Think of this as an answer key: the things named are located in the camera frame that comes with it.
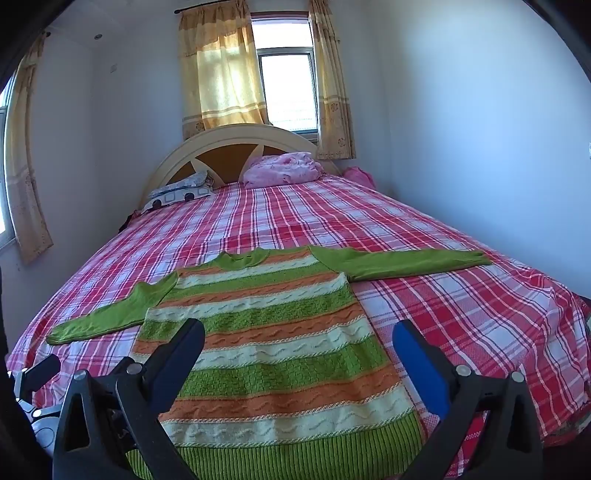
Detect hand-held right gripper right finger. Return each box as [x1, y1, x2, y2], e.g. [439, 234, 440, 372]
[392, 318, 546, 480]

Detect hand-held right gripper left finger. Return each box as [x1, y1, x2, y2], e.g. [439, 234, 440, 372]
[52, 318, 206, 480]

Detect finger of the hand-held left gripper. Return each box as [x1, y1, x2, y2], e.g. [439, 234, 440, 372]
[21, 354, 62, 394]

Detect green orange striped knit sweater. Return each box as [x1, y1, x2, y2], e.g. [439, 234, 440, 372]
[46, 246, 494, 480]

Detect patterned white blue pillow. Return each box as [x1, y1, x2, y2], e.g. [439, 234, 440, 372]
[141, 170, 218, 214]

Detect red plaid bed sheet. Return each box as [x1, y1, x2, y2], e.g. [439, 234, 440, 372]
[7, 173, 591, 480]

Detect yellow side curtain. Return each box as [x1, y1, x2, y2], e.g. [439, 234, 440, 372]
[4, 34, 54, 265]

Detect side window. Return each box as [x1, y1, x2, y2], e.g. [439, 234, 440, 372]
[0, 76, 17, 252]

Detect small pink cloth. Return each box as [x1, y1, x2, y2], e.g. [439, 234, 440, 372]
[344, 166, 375, 188]

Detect pink pillow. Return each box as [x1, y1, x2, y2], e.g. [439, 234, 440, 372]
[242, 152, 324, 188]

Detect cream wooden headboard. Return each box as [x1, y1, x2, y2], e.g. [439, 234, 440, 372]
[140, 124, 342, 208]

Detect narrow yellow curtain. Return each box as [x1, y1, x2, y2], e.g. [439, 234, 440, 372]
[308, 0, 357, 160]

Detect wide yellow curtain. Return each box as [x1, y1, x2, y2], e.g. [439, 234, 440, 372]
[178, 0, 269, 141]

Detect window behind headboard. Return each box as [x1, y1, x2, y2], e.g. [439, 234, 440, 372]
[250, 16, 320, 134]

